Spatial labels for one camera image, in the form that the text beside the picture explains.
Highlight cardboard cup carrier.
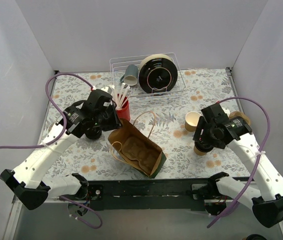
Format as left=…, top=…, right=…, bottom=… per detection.
left=121, top=136, right=160, bottom=175
left=229, top=111, right=251, bottom=126

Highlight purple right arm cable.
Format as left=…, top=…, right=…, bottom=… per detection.
left=206, top=96, right=272, bottom=229

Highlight grey ceramic mug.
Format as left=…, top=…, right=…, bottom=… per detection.
left=120, top=64, right=139, bottom=86

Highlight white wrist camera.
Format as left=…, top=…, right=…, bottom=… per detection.
left=101, top=85, right=115, bottom=96
left=222, top=107, right=231, bottom=117

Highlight white straw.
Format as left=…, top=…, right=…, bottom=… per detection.
left=118, top=85, right=131, bottom=109
left=114, top=87, right=123, bottom=110

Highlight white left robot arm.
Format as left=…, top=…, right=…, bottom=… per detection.
left=0, top=87, right=122, bottom=210

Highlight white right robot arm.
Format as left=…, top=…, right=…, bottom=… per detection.
left=193, top=103, right=283, bottom=228

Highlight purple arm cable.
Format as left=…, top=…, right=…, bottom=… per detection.
left=206, top=96, right=272, bottom=229
left=0, top=72, right=103, bottom=229

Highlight white wire dish rack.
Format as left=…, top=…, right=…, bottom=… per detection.
left=109, top=52, right=186, bottom=107

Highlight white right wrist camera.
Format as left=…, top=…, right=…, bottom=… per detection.
left=222, top=107, right=231, bottom=117

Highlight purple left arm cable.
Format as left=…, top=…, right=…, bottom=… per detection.
left=0, top=72, right=103, bottom=229

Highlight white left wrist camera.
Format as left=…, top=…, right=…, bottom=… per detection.
left=101, top=85, right=115, bottom=96

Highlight green paper bag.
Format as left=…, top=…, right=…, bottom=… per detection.
left=108, top=118, right=167, bottom=179

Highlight brown paper coffee cup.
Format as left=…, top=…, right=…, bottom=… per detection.
left=193, top=146, right=207, bottom=156

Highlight red ribbed straw holder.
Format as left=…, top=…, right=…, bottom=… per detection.
left=116, top=101, right=131, bottom=121

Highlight stack of black lids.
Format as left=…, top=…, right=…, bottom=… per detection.
left=84, top=127, right=102, bottom=140

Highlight brown paper cup stack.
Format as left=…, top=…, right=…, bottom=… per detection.
left=184, top=111, right=202, bottom=132

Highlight black round plate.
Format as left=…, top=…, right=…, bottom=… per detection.
left=138, top=53, right=178, bottom=94

